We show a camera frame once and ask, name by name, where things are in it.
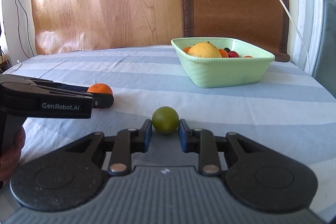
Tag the person's left hand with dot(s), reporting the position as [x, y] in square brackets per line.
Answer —
[11, 158]

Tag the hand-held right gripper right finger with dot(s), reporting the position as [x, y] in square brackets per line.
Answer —
[183, 136]

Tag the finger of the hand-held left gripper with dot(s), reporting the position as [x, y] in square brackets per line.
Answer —
[71, 87]
[103, 101]

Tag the light green bowl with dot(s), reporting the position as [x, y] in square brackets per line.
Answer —
[223, 71]

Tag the white window frame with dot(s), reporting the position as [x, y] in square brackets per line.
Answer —
[315, 16]

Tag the small orange fruit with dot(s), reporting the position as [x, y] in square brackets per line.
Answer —
[248, 56]
[187, 50]
[223, 53]
[99, 88]

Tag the small red fruit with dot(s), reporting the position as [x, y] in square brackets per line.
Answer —
[233, 54]

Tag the striped grey tablecloth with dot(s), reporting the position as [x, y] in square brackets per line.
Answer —
[105, 69]

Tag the brown woven mat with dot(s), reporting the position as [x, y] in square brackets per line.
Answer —
[236, 3]

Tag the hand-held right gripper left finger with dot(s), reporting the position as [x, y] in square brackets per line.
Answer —
[147, 135]

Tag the yellow-orange lemon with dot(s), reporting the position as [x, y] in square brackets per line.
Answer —
[204, 51]

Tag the wooden board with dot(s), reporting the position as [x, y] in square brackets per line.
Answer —
[105, 3]

